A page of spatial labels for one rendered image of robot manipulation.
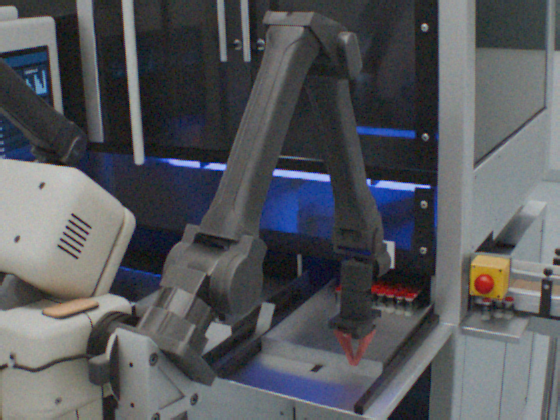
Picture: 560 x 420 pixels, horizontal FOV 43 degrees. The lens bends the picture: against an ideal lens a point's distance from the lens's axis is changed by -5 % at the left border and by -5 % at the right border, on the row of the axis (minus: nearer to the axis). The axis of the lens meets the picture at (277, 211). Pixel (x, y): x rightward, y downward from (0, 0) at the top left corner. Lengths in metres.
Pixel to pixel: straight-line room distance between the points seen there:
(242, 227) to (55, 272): 0.23
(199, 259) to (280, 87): 0.25
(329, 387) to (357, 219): 0.32
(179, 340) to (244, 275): 0.13
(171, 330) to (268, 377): 0.59
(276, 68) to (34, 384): 0.50
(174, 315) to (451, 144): 0.80
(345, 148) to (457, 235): 0.45
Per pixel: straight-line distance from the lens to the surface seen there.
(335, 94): 1.11
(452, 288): 1.58
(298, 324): 1.61
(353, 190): 1.22
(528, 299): 1.67
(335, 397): 1.35
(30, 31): 1.90
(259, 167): 0.94
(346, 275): 1.33
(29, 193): 0.93
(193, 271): 0.90
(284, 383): 1.40
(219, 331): 1.57
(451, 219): 1.53
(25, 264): 0.89
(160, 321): 0.86
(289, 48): 1.00
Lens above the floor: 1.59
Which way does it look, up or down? 17 degrees down
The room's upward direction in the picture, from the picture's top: 2 degrees counter-clockwise
